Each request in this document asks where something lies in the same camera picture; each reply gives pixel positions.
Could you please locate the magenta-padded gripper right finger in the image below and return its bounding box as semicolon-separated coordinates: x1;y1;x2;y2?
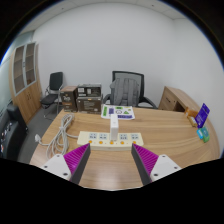
130;143;183;186

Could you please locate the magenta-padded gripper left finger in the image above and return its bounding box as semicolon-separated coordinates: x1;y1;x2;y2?
41;143;92;185

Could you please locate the white charger block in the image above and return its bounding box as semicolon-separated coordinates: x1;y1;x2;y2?
109;114;120;141

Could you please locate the cream power strip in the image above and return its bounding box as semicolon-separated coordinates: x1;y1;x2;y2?
76;130;145;151

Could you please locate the small blue box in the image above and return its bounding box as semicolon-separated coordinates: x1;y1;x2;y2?
196;128;205;140

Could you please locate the small green box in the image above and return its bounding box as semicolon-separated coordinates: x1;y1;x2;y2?
200;126;212;144

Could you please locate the tan flat box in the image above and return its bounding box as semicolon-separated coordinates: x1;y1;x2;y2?
187;115;199;128

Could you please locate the black sofa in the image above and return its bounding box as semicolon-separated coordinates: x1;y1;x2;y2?
0;103;29;161

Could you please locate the orange box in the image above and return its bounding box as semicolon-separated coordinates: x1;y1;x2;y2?
185;107;200;118

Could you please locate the purple upright box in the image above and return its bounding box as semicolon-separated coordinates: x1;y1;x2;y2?
194;102;211;129

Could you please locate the brown cardboard box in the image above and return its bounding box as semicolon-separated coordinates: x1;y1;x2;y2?
60;85;79;113

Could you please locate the wooden side desk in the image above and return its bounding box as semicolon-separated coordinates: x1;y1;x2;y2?
157;85;201;116

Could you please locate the printed sheet with coloured shapes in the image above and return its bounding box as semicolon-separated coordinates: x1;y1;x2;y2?
100;104;136;121

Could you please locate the wooden cabinet with glass doors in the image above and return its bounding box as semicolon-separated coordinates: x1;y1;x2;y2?
8;41;43;125

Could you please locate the small dark printed box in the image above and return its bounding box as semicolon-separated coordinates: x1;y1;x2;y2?
76;83;103;99

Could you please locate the grey backpack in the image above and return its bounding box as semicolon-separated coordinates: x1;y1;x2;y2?
109;77;140;108

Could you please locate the black visitor chair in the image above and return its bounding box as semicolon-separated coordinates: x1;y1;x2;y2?
40;71;65;120

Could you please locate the black mesh office chair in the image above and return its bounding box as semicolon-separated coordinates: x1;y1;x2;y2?
102;70;158;110

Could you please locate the white power strip cable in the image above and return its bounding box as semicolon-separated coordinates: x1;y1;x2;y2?
34;112;80;160

